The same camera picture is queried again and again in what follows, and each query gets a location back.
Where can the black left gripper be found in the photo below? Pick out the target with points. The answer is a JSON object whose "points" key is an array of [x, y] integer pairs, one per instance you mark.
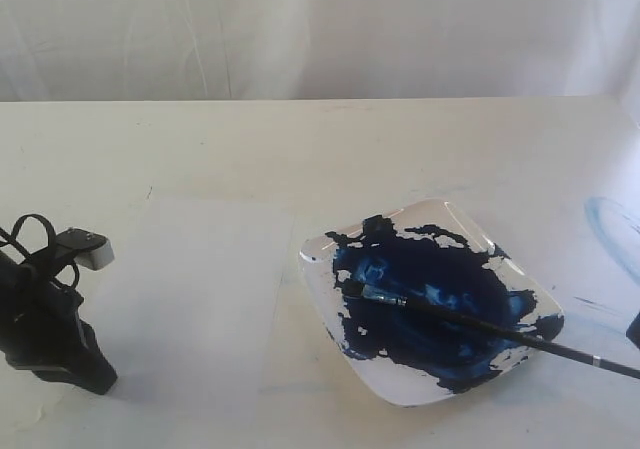
{"points": [[41, 331]]}

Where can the black paintbrush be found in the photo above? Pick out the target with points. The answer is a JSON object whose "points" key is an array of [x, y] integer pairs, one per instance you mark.
{"points": [[370, 293]]}

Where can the white paper sheet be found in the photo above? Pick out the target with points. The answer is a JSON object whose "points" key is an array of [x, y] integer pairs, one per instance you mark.
{"points": [[185, 312]]}

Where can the white square paint plate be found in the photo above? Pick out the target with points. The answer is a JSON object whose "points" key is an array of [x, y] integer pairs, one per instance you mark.
{"points": [[434, 251]]}

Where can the white backdrop cloth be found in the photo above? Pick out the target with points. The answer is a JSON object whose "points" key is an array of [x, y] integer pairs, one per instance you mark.
{"points": [[286, 49]]}

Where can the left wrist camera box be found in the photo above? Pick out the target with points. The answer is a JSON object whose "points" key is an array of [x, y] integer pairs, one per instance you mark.
{"points": [[87, 249]]}

